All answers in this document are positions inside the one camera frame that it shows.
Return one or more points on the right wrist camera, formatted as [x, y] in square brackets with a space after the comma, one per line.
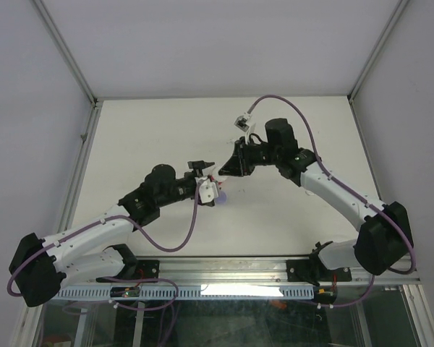
[245, 124]

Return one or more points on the aluminium frame post left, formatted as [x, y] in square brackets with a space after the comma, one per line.
[48, 22]

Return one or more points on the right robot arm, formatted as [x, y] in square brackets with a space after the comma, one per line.
[384, 235]

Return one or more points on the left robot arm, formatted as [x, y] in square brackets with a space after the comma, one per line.
[41, 267]

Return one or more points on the white slotted cable duct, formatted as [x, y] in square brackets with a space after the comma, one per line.
[204, 292]

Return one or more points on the aluminium frame post right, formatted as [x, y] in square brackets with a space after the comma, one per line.
[385, 33]

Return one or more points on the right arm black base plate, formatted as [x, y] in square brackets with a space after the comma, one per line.
[300, 271]

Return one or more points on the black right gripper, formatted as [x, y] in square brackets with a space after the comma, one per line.
[239, 164]

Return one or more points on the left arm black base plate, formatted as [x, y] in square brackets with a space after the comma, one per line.
[145, 269]

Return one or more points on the purple round earbud charging case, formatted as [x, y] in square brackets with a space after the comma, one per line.
[222, 198]

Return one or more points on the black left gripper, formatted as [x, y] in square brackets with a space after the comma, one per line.
[197, 171]

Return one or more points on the aluminium mounting rail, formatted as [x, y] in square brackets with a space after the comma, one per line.
[257, 270]

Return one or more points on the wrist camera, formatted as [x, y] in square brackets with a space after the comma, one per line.
[208, 190]
[245, 124]

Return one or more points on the aluminium frame post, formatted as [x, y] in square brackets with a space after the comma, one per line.
[385, 33]
[48, 22]

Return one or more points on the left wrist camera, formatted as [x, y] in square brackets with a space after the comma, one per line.
[208, 190]

